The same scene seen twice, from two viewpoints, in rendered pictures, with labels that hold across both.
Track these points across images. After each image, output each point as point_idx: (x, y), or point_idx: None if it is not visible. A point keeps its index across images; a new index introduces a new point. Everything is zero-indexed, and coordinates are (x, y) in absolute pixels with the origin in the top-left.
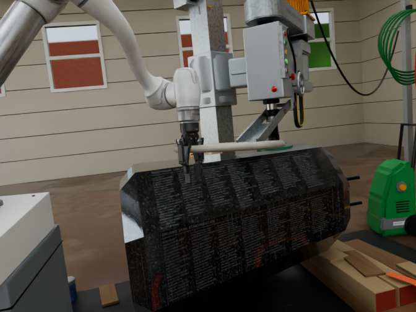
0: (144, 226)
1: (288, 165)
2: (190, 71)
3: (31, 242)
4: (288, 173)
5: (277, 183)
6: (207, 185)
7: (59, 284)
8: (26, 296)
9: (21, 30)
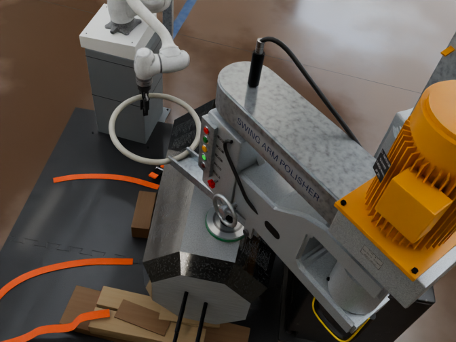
0: (178, 118)
1: (176, 211)
2: (136, 54)
3: (108, 51)
4: (170, 210)
5: (167, 199)
6: (187, 146)
7: (128, 78)
8: (96, 60)
9: None
